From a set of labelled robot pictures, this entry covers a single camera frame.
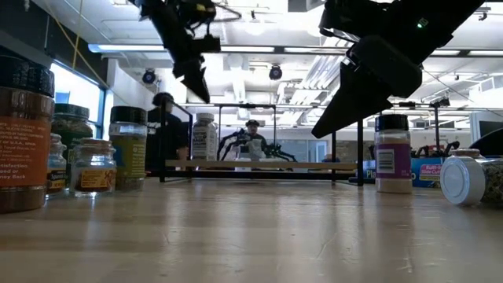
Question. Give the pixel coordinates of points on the small glass jar blue label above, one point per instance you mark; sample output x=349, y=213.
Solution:
x=56, y=165

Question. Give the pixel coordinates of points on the white-lidded bagel seasoning jar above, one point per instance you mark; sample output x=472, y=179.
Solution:
x=204, y=137
x=463, y=181

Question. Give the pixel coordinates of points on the black metal wooden shelf rack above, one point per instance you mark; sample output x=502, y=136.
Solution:
x=291, y=165

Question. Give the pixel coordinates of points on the purple-label jar black lid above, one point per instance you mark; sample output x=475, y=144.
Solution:
x=393, y=157

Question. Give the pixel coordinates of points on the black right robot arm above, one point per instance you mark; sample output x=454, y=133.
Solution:
x=412, y=23

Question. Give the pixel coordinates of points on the black monitor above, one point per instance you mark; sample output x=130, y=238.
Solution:
x=489, y=125

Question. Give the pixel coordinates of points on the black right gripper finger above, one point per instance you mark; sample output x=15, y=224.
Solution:
x=353, y=102

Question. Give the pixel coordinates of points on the yellow-green label jar black lid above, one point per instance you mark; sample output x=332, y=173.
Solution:
x=128, y=157

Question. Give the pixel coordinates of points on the black background camera stand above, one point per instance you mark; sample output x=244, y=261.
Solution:
x=436, y=118

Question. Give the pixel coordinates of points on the orange-label spice jar black lid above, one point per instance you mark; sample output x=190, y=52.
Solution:
x=23, y=149

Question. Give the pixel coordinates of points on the green oregano spice jar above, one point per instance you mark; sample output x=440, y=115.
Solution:
x=72, y=127

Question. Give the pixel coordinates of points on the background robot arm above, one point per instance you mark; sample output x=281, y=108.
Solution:
x=232, y=139

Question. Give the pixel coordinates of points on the blue plastic wrap box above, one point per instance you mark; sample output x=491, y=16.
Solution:
x=426, y=173

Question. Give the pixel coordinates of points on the black ceiling dome camera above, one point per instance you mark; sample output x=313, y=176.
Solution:
x=149, y=76
x=275, y=72

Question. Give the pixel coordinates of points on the large window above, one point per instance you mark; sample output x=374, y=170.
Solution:
x=74, y=94

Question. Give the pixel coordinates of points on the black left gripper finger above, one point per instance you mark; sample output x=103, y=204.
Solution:
x=196, y=80

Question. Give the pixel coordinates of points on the small glass jar orange label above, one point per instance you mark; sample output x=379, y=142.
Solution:
x=93, y=169

